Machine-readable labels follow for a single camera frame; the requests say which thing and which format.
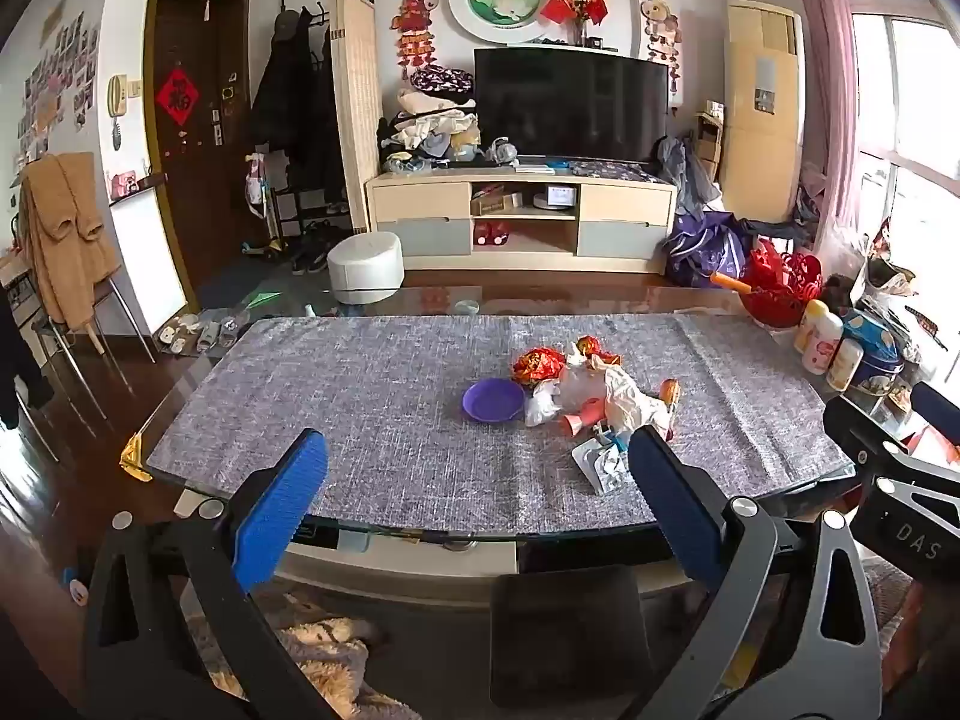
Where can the wall of photos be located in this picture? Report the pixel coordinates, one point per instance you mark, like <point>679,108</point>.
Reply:
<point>52,97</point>

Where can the purple plastic plate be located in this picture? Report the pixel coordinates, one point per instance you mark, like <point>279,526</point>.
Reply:
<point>493,400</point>

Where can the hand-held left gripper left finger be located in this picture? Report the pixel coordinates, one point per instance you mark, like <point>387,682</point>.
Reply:
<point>279,514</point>

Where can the white pink printed bottle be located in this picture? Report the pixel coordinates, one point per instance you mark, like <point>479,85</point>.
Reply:
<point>823,345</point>

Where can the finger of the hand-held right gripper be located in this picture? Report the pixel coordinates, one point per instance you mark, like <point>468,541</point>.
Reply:
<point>862,431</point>
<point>937,409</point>

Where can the beige folding screen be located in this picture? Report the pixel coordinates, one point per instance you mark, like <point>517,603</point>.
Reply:
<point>360,105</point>

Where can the doll hanging ornament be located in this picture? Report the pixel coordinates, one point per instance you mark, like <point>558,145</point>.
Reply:
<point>660,34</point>

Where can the dark coats on rack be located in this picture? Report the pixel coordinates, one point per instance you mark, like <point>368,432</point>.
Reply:
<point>289,105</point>

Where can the yellow capped lotion bottle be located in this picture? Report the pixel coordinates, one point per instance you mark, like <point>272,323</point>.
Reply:
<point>808,326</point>

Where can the white round stool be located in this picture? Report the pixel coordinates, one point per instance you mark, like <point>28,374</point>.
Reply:
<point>365,266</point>

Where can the white plastic bag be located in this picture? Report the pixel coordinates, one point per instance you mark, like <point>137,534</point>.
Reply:
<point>559,394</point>

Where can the beige television cabinet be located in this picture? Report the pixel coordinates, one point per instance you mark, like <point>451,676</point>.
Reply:
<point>420,202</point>

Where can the red foil wrapper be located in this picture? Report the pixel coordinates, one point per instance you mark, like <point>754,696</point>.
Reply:
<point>538,366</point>

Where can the window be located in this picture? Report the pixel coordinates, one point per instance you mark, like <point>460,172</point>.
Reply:
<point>919,127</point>

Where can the pile of clothes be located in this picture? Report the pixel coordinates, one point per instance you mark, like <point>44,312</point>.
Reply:
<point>427,127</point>

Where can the beige standing air conditioner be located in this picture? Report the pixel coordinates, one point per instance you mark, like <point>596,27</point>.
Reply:
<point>761,135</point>

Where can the grey woven table mat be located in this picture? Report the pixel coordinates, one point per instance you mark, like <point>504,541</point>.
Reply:
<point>375,405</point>

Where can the black flat television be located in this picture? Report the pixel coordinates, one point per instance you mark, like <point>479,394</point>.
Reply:
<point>570,105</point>

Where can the brown coat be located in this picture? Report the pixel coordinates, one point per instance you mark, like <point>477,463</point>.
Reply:
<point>67,240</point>

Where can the dark brown door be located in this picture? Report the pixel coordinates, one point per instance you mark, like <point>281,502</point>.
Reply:
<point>199,187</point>

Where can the red shoes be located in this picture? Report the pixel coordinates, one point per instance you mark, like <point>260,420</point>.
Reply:
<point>491,234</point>

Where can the purple bag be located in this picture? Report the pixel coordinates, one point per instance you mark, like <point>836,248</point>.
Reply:
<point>705,251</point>

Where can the beige wall intercom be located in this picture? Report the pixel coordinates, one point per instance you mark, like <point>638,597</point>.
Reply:
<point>118,95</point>

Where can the silver foil packet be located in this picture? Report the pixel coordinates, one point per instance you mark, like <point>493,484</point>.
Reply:
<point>607,465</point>

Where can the blue round tin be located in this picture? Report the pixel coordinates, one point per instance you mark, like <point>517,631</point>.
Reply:
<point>877,360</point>

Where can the red orange snack wrapper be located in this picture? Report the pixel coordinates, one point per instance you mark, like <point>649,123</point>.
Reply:
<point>596,349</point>

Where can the red plastic basket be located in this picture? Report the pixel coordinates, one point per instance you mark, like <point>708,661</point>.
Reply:
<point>780,277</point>

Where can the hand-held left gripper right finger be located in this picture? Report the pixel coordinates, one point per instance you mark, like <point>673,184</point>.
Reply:
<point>675,510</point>

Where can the red fish hanging ornament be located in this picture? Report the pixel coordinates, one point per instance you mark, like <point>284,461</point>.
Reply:
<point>414,26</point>

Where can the small orange yellow wrapper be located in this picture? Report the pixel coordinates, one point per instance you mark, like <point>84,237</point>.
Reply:
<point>670,392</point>

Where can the black garment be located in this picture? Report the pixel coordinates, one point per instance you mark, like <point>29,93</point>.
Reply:
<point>19,360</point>

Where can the tan grey fluffy blanket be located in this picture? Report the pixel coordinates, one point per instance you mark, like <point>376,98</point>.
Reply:
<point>330,652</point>

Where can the small white bottle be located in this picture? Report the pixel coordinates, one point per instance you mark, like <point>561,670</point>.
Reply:
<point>844,366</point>

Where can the yellow table corner guard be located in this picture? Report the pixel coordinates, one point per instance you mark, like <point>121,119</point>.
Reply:
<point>136,459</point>

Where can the red diamond door decoration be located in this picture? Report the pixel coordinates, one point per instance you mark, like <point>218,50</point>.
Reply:
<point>178,97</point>

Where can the pink curtain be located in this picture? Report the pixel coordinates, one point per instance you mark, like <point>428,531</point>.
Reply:
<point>829,90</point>

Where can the pink crumpled wrapper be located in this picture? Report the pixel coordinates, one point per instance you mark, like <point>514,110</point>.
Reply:
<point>581,418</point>

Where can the white board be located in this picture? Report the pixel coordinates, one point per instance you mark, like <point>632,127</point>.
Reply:
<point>146,262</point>

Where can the group of slippers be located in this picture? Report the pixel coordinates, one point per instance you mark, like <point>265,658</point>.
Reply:
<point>195,330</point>

